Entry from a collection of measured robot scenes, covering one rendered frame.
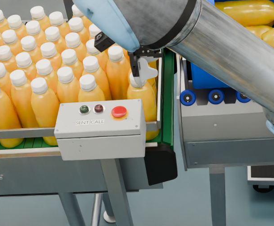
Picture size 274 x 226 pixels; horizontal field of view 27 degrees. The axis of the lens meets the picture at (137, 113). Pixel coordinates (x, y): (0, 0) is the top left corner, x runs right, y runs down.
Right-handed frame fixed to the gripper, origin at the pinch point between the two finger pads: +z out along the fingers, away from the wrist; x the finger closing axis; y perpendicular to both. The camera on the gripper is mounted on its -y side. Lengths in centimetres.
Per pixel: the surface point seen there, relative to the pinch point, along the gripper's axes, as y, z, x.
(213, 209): 16, 66, 7
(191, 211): 7, 110, 38
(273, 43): 33.8, -1.2, 8.4
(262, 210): 36, 110, 37
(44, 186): -31.2, 32.9, -6.8
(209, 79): 17.5, 4.4, 2.6
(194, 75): 13.7, 2.5, 2.3
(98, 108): -8.5, -1.4, -11.7
